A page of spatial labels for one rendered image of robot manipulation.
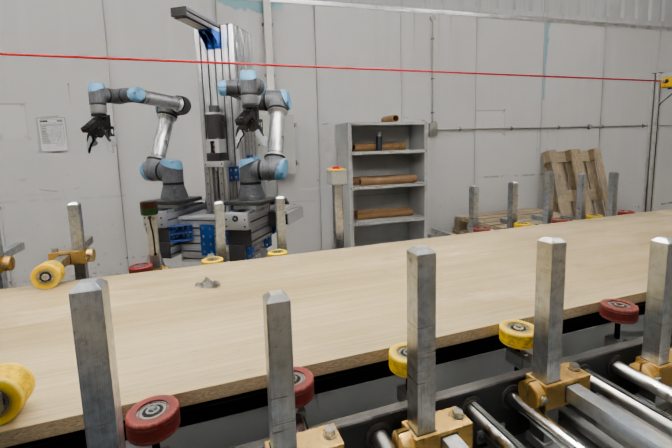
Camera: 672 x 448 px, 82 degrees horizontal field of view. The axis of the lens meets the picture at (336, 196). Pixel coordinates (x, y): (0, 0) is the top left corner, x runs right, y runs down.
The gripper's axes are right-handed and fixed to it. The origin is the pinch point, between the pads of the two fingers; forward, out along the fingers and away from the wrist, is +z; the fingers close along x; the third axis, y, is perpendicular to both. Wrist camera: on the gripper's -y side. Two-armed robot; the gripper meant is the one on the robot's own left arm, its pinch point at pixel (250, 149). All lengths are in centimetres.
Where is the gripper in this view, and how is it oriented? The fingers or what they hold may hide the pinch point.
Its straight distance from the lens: 183.7
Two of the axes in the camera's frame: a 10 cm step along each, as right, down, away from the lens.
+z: 0.3, 9.9, 1.3
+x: -9.7, 0.0, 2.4
